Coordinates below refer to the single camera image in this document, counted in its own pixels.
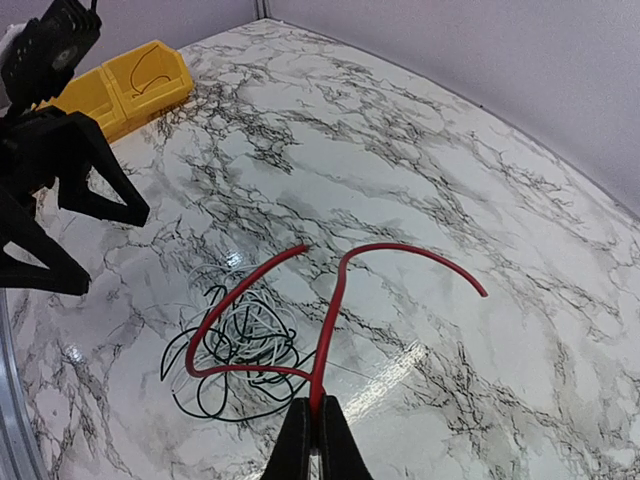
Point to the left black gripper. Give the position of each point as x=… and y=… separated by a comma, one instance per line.
x=15, y=165

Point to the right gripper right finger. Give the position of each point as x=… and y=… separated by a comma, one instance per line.
x=340, y=458

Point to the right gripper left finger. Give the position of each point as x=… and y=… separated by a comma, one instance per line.
x=290, y=457

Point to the yellow bin middle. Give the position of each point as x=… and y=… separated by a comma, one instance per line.
x=93, y=95

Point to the yellow bin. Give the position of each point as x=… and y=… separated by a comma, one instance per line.
x=149, y=80
x=93, y=95

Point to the yellow bin far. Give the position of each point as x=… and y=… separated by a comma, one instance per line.
x=149, y=80

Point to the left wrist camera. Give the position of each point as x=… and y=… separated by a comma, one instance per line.
x=42, y=59

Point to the front aluminium rail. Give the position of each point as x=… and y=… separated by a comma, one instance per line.
x=20, y=454

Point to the left aluminium frame post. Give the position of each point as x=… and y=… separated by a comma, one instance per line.
x=262, y=9

